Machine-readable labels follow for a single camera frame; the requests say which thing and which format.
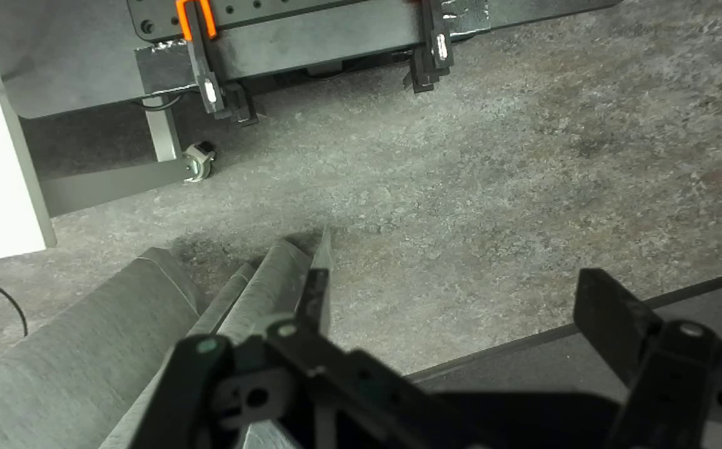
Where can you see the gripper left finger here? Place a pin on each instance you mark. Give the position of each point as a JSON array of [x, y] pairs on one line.
[[198, 386]]

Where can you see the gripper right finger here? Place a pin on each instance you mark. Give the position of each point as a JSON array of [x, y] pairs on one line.
[[666, 368]]

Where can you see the grey curtain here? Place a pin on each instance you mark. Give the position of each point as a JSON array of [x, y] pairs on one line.
[[86, 349]]

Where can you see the orange and black clamp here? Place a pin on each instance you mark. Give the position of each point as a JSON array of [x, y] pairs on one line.
[[201, 56]]

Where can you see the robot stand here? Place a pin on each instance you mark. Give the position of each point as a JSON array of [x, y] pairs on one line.
[[329, 37]]

